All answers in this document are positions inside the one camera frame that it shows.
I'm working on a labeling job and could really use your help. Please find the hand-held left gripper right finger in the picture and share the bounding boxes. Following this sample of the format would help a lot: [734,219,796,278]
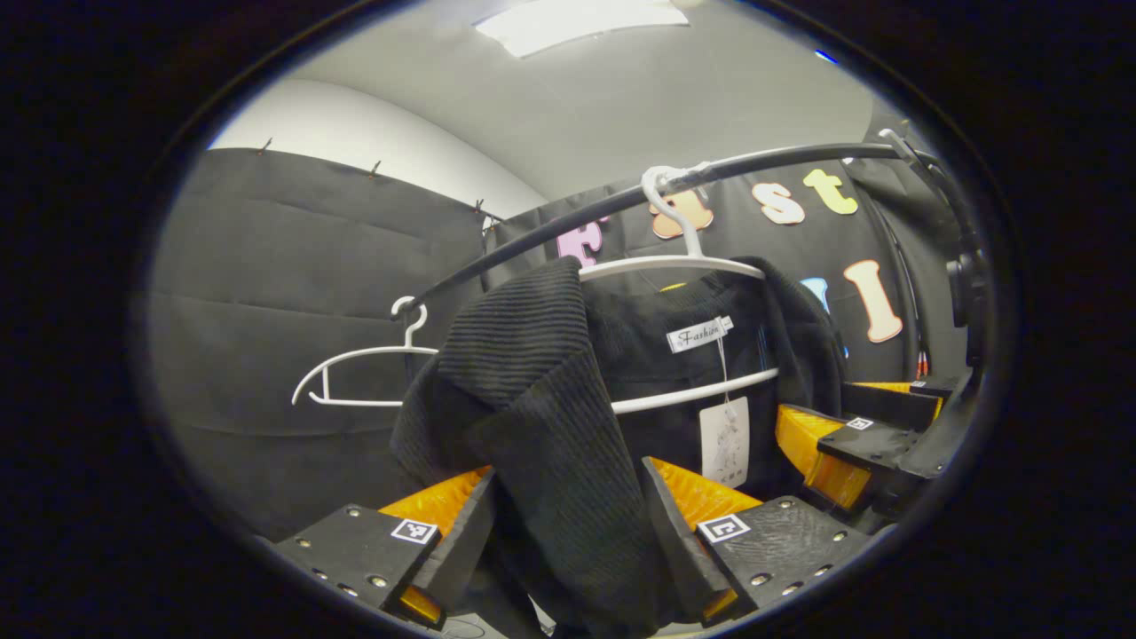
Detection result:
[641,455,875,622]

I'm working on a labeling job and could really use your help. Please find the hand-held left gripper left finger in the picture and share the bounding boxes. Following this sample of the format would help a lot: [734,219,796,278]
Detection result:
[271,466,498,631]

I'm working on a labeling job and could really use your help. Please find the black knit cardigan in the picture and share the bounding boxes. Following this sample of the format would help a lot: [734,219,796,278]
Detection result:
[390,256,848,639]

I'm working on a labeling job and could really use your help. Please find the white clothes hanger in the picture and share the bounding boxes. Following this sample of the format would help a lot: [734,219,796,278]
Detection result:
[291,296,441,409]
[577,164,782,416]

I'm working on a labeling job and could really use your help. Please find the black metal clothes rack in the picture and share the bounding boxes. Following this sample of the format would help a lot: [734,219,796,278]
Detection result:
[410,133,975,383]

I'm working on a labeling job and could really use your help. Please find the black backdrop cloth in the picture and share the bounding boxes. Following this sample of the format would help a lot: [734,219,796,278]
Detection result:
[146,146,977,542]

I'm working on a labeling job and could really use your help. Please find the large ceiling light panel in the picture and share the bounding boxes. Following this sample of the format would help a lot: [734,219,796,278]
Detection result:
[475,0,690,59]

